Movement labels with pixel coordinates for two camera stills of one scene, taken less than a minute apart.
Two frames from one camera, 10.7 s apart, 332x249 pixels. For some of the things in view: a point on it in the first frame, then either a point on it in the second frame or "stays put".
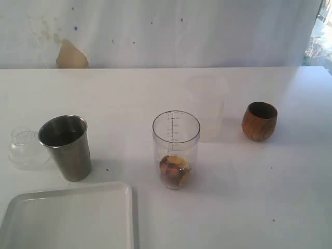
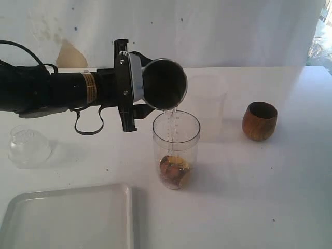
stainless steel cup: (66, 137) to (162, 83)
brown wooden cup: (259, 121) stays put
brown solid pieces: (174, 170) stays put
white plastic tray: (100, 217) stays put
